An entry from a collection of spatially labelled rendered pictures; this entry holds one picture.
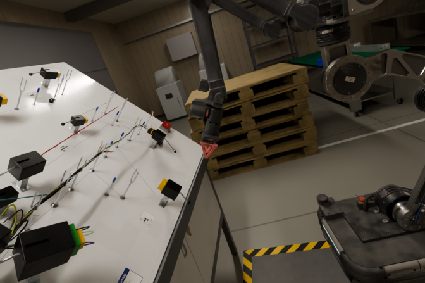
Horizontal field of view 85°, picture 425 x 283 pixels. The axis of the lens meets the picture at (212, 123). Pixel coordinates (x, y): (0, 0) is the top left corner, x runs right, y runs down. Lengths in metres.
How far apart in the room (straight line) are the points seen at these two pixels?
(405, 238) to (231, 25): 6.37
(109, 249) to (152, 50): 6.84
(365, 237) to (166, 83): 5.56
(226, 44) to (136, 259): 6.66
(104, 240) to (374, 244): 1.32
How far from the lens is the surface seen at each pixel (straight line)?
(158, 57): 7.37
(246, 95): 2.52
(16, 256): 0.65
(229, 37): 7.15
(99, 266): 0.80
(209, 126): 0.89
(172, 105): 6.35
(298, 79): 2.62
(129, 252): 0.84
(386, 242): 1.63
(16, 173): 0.84
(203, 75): 6.27
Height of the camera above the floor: 1.42
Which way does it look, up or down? 16 degrees down
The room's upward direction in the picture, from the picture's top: 19 degrees counter-clockwise
